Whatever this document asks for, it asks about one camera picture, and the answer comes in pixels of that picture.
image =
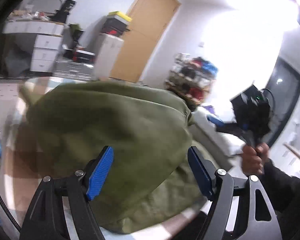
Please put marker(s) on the white tall suitcase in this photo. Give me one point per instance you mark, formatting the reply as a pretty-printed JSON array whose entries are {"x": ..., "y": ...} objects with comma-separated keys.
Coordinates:
[{"x": 107, "y": 48}]

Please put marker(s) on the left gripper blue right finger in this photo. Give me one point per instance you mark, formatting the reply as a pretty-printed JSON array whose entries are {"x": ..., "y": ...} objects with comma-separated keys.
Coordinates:
[{"x": 255, "y": 219}]

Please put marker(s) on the black red box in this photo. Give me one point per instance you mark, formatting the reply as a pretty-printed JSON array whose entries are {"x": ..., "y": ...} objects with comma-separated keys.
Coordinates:
[{"x": 78, "y": 55}]

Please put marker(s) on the white drawer desk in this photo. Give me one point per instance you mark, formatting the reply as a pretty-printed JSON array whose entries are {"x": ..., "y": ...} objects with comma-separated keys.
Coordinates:
[{"x": 44, "y": 37}]

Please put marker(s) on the stacked shoe boxes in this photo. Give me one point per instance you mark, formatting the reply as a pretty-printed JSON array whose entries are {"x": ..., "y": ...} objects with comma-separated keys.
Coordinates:
[{"x": 116, "y": 24}]

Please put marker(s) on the black hat box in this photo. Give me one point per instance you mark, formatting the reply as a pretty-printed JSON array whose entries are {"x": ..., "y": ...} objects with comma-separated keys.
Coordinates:
[{"x": 62, "y": 14}]

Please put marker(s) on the green yellow varsity jacket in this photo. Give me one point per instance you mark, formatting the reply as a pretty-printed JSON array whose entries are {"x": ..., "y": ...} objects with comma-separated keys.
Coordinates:
[{"x": 150, "y": 180}]

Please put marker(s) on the silver aluminium suitcase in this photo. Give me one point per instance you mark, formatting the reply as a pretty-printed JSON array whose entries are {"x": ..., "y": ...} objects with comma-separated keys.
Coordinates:
[{"x": 69, "y": 69}]

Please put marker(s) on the person's right hand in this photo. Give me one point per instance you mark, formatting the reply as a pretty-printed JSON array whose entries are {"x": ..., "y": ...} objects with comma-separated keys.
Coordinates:
[{"x": 254, "y": 159}]

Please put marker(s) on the checkered bed sheet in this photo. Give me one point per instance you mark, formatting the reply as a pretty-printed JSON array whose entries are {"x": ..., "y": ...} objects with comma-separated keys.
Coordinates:
[{"x": 21, "y": 166}]

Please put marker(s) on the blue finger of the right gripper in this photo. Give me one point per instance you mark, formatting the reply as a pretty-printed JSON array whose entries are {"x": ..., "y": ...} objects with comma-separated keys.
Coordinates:
[{"x": 215, "y": 120}]

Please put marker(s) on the wooden shoe rack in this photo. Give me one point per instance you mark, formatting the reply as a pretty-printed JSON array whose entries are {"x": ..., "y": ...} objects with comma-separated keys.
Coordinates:
[{"x": 191, "y": 78}]

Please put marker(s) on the wooden door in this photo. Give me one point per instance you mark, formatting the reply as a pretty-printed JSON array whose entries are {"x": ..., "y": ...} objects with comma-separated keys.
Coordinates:
[{"x": 150, "y": 19}]

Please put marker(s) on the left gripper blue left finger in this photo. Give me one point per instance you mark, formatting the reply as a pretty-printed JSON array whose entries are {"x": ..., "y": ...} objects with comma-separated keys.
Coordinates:
[{"x": 45, "y": 218}]

